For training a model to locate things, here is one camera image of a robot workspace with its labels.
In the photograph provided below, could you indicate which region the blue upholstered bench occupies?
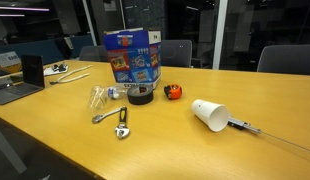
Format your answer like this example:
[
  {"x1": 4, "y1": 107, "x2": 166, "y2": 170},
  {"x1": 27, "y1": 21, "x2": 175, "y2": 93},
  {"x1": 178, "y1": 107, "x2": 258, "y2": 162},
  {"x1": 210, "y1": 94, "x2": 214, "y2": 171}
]
[{"x1": 0, "y1": 34, "x2": 94, "y2": 66}]

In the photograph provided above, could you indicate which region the white yellow sign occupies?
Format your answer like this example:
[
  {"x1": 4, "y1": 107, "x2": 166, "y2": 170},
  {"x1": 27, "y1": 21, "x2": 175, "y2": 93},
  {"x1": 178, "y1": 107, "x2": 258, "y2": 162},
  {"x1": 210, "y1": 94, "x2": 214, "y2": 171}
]
[{"x1": 0, "y1": 50, "x2": 23, "y2": 76}]

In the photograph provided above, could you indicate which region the orange measuring tape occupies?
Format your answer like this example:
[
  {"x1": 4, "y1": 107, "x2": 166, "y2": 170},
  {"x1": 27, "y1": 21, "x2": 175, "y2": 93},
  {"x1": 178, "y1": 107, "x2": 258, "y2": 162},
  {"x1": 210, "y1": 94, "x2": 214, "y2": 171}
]
[{"x1": 163, "y1": 83, "x2": 183, "y2": 101}]

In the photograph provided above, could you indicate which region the purple light strip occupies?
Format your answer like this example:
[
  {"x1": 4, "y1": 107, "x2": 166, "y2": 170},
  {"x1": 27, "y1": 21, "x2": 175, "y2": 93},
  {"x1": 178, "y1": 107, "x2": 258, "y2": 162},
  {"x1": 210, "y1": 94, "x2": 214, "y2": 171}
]
[{"x1": 0, "y1": 5, "x2": 50, "y2": 18}]

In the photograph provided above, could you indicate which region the grey office chair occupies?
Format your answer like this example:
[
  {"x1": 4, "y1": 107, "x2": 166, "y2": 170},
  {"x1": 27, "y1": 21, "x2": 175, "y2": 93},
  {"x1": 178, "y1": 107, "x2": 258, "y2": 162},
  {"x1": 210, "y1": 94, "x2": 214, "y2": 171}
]
[
  {"x1": 256, "y1": 44, "x2": 310, "y2": 76},
  {"x1": 160, "y1": 39, "x2": 193, "y2": 69},
  {"x1": 78, "y1": 44, "x2": 109, "y2": 63}
]

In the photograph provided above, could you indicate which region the silver vernier caliper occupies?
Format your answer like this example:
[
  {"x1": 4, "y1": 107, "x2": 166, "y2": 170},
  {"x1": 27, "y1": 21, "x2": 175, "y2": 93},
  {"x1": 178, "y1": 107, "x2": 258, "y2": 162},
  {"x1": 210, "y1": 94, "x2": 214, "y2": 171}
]
[{"x1": 227, "y1": 116, "x2": 310, "y2": 155}]

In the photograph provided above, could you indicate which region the adjustable wrench black yellow handle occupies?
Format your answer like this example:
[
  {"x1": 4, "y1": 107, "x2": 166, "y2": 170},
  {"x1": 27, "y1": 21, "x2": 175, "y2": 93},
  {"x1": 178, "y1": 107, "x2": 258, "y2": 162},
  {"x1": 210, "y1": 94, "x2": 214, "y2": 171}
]
[{"x1": 114, "y1": 105, "x2": 131, "y2": 140}]

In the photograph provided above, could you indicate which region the black duct tape roll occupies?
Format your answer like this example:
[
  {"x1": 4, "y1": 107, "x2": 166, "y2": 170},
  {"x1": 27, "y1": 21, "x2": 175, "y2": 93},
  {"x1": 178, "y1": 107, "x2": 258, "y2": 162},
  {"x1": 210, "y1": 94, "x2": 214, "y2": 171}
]
[{"x1": 126, "y1": 84, "x2": 155, "y2": 106}]

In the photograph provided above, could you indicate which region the blue cardboard snack box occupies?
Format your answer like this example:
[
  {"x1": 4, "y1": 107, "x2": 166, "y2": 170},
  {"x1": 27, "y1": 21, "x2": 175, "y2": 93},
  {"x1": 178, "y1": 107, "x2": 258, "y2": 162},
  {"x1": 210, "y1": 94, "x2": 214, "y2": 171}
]
[{"x1": 103, "y1": 28, "x2": 163, "y2": 90}]

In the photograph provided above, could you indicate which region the white window post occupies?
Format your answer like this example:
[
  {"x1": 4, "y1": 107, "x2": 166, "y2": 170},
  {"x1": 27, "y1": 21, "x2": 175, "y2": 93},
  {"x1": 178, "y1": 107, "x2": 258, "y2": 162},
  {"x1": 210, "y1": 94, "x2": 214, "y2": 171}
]
[
  {"x1": 82, "y1": 0, "x2": 98, "y2": 47},
  {"x1": 212, "y1": 0, "x2": 229, "y2": 70}
]

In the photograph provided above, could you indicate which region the white paper cup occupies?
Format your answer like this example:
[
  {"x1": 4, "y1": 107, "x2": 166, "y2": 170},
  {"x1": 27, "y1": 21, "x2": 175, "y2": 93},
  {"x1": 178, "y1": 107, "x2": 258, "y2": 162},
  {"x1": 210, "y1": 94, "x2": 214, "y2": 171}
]
[{"x1": 190, "y1": 98, "x2": 231, "y2": 133}]

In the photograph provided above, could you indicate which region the silver combination wrench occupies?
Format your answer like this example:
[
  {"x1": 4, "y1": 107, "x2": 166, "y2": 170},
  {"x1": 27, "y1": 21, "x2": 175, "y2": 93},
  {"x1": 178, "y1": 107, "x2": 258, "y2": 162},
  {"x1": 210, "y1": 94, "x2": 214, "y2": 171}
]
[{"x1": 91, "y1": 106, "x2": 124, "y2": 124}]

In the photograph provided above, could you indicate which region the white cable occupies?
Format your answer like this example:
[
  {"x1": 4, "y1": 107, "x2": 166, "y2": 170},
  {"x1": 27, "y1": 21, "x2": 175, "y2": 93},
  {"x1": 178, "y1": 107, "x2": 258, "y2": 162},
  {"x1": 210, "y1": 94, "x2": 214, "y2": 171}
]
[{"x1": 49, "y1": 64, "x2": 93, "y2": 86}]

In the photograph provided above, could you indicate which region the white cloth with black item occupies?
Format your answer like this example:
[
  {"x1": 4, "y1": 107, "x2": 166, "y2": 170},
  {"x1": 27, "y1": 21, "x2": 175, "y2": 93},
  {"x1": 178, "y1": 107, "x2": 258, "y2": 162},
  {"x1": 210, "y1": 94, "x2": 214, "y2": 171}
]
[{"x1": 43, "y1": 62, "x2": 69, "y2": 77}]

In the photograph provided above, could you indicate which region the clear plastic bottle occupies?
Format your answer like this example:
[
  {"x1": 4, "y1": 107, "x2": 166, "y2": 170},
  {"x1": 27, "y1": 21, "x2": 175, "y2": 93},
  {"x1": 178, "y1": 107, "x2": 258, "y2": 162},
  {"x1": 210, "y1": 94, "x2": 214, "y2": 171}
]
[{"x1": 86, "y1": 84, "x2": 129, "y2": 113}]

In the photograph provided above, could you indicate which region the dark grey laptop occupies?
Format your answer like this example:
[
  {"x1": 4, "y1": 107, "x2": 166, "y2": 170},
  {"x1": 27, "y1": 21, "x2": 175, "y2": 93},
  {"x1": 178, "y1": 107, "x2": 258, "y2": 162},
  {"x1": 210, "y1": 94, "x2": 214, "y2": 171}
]
[{"x1": 0, "y1": 54, "x2": 46, "y2": 106}]

